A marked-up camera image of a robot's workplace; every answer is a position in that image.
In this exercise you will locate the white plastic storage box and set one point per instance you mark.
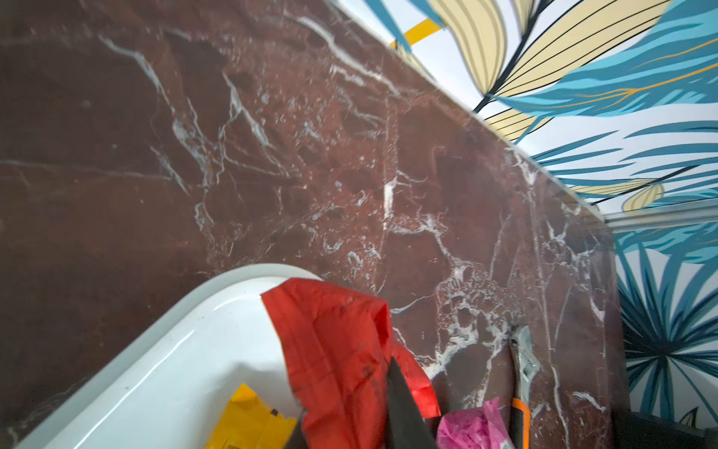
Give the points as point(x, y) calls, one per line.
point(169, 387)

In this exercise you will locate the pink tea bag large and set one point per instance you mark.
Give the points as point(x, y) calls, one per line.
point(480, 428)

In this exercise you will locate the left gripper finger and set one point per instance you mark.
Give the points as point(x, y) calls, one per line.
point(405, 428)

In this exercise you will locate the yellow black toolbox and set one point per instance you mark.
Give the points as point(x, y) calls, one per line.
point(635, 430)

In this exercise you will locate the red tea bag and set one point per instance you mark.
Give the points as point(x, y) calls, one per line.
point(337, 346)

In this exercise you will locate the yellow tea bag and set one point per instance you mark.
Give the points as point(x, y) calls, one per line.
point(247, 422)

